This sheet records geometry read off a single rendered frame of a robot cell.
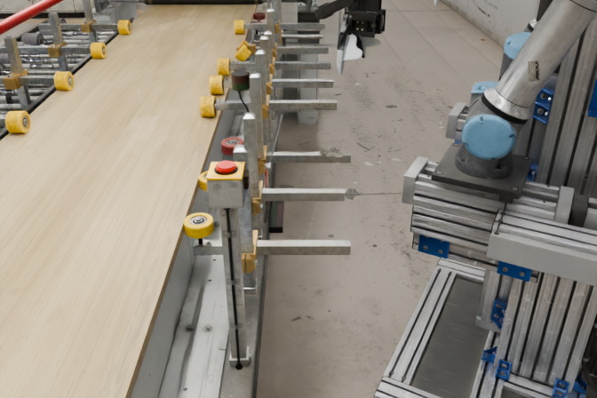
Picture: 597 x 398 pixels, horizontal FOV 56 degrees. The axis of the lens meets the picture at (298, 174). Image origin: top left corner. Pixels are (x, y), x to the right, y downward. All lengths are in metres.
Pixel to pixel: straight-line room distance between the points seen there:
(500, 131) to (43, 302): 1.08
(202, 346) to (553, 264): 0.92
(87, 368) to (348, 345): 1.45
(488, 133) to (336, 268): 1.65
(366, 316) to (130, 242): 1.36
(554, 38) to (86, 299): 1.15
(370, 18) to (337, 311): 1.58
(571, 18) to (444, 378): 1.29
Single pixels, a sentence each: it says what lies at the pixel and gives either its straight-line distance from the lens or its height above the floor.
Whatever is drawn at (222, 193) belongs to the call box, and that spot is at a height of 1.19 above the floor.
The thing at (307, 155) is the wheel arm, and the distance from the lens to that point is 1.98.
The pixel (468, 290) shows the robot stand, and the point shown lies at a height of 0.21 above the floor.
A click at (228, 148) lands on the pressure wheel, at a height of 0.90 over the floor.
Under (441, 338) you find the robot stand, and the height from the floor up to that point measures 0.21.
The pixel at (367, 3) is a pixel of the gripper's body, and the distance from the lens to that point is 1.35.
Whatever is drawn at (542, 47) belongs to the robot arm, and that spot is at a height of 1.42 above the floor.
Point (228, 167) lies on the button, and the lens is 1.11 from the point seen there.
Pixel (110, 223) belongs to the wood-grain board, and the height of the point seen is 0.90.
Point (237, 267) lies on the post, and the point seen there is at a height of 0.99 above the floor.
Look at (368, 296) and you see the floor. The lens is 2.70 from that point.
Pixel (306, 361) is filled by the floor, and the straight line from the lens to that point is 2.39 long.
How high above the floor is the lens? 1.74
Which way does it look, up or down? 28 degrees down
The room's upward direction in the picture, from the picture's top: straight up
